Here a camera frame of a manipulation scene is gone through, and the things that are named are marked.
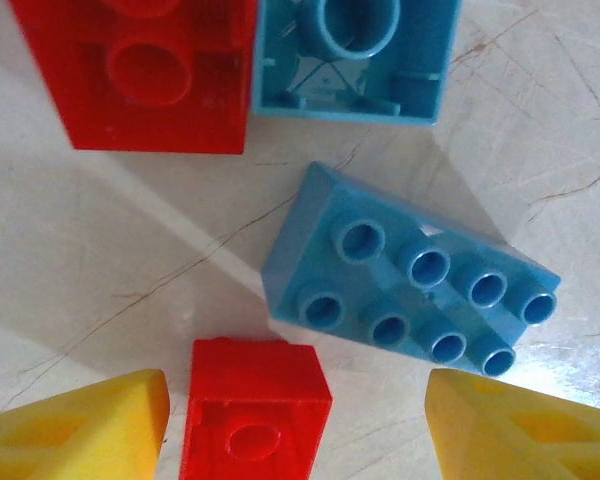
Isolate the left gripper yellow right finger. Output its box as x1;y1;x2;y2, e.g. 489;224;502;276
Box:
424;368;600;480

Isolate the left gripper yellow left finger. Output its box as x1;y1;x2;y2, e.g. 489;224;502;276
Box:
0;368;170;480

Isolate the red lego brick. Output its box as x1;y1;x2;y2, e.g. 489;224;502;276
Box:
179;337;334;480
9;0;259;155

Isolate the long blue lego brick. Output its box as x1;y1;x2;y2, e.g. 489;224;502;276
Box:
259;160;563;377

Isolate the square blue lego brick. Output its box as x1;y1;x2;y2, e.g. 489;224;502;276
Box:
251;0;464;126

